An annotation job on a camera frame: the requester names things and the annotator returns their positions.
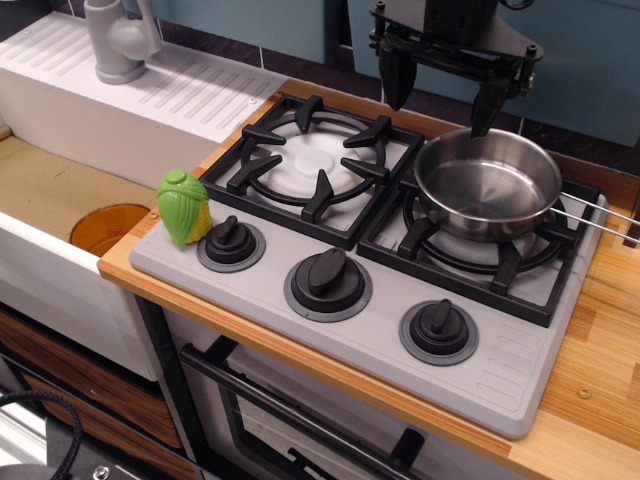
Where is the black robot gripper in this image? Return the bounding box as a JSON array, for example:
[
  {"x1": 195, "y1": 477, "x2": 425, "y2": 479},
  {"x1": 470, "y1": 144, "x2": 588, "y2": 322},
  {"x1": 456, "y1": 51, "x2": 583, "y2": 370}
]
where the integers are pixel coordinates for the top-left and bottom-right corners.
[{"x1": 369, "y1": 1, "x2": 544, "y2": 138}]

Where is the black middle stove knob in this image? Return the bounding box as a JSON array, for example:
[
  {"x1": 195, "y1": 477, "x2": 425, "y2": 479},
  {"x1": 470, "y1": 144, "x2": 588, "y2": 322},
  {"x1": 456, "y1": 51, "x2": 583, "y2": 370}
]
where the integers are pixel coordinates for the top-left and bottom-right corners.
[{"x1": 284, "y1": 247, "x2": 373, "y2": 323}]

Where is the black left stove knob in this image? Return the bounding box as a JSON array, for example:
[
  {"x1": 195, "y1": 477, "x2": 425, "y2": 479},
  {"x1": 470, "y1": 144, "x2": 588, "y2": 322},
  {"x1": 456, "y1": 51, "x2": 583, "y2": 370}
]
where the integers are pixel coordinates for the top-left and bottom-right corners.
[{"x1": 197, "y1": 215, "x2": 266, "y2": 274}]

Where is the stainless steel pan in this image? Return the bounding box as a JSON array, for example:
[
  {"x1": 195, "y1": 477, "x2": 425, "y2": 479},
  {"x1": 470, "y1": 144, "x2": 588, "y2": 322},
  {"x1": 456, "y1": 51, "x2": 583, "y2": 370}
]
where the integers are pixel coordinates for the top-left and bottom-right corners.
[{"x1": 414, "y1": 128, "x2": 639, "y2": 243}]

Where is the black oven door handle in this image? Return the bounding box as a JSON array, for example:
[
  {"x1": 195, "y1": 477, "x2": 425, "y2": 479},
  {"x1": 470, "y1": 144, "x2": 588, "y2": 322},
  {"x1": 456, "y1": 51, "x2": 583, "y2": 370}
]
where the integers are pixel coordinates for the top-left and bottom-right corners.
[{"x1": 179, "y1": 335, "x2": 426, "y2": 480}]

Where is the black burner grate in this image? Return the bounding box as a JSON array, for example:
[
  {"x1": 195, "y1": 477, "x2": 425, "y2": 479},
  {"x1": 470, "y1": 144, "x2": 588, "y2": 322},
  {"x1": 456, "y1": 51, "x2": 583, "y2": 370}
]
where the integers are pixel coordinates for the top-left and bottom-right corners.
[
  {"x1": 357, "y1": 171, "x2": 600, "y2": 327},
  {"x1": 200, "y1": 95, "x2": 424, "y2": 250}
]

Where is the wooden lower drawer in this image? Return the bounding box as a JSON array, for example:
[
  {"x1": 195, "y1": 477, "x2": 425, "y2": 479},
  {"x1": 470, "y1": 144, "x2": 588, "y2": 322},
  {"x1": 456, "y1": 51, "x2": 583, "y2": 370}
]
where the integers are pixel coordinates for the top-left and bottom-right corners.
[{"x1": 23, "y1": 373, "x2": 197, "y2": 480}]

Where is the black left burner grate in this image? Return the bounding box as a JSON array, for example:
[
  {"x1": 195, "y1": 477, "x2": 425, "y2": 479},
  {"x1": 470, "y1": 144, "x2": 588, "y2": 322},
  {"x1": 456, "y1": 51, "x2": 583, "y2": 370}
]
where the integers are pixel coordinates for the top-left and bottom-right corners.
[{"x1": 200, "y1": 95, "x2": 424, "y2": 250}]

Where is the white toy sink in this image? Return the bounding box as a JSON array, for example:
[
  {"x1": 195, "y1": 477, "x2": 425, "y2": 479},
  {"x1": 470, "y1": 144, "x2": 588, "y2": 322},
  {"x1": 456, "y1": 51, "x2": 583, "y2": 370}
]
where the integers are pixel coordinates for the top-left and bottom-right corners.
[{"x1": 1, "y1": 13, "x2": 284, "y2": 381}]

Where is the black stove knob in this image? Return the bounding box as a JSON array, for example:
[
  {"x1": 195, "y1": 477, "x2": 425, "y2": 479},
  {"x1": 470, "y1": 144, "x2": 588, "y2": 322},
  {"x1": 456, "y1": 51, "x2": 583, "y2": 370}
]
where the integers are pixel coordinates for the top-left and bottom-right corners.
[
  {"x1": 399, "y1": 299, "x2": 479, "y2": 367},
  {"x1": 284, "y1": 247, "x2": 373, "y2": 323},
  {"x1": 197, "y1": 215, "x2": 266, "y2": 274}
]

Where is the grey toy faucet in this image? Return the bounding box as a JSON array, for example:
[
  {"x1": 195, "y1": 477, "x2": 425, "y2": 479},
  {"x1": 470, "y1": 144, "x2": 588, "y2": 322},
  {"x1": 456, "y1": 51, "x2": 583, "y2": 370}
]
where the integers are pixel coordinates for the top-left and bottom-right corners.
[{"x1": 84, "y1": 0, "x2": 162, "y2": 85}]

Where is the green yellow toy corncob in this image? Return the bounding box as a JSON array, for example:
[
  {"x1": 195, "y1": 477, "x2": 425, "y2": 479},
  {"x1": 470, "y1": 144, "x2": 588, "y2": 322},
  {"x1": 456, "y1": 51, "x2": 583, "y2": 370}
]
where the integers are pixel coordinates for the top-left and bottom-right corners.
[{"x1": 156, "y1": 168, "x2": 213, "y2": 246}]

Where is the black braided cable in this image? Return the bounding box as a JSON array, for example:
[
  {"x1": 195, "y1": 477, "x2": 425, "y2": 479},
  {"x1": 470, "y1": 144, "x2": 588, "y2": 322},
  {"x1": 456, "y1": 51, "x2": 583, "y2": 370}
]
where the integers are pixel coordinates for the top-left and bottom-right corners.
[{"x1": 0, "y1": 391, "x2": 84, "y2": 480}]

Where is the grey toy stove top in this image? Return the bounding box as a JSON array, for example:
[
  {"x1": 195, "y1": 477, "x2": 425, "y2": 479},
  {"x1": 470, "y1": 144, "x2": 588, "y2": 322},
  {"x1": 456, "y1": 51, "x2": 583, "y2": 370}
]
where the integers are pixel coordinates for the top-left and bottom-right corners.
[{"x1": 130, "y1": 95, "x2": 607, "y2": 438}]

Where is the wooden drawer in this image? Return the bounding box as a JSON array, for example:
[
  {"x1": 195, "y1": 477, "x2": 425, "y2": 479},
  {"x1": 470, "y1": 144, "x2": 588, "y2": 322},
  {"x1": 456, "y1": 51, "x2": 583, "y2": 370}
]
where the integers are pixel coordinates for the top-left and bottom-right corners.
[
  {"x1": 1, "y1": 308, "x2": 178, "y2": 444},
  {"x1": 23, "y1": 373, "x2": 197, "y2": 480}
]

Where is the wooden upper drawer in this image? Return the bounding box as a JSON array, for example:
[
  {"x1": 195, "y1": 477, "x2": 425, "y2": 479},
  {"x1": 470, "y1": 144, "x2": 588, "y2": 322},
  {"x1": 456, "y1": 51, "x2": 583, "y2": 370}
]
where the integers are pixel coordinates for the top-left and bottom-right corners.
[{"x1": 1, "y1": 308, "x2": 178, "y2": 444}]

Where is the black right burner grate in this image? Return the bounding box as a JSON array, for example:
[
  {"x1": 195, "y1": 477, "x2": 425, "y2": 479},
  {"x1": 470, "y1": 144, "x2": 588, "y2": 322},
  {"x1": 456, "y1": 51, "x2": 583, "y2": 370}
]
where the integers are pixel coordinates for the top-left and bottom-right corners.
[{"x1": 357, "y1": 171, "x2": 600, "y2": 327}]

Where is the black right stove knob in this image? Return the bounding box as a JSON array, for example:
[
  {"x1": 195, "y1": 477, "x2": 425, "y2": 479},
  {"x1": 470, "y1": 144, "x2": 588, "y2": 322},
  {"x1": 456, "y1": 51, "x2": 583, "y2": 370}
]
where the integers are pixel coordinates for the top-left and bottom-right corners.
[{"x1": 399, "y1": 299, "x2": 479, "y2": 367}]

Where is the toy oven door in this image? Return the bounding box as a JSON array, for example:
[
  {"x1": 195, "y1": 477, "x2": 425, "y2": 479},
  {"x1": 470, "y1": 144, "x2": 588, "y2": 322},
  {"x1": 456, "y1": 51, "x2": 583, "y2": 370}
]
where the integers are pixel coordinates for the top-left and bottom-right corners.
[{"x1": 166, "y1": 312, "x2": 517, "y2": 479}]

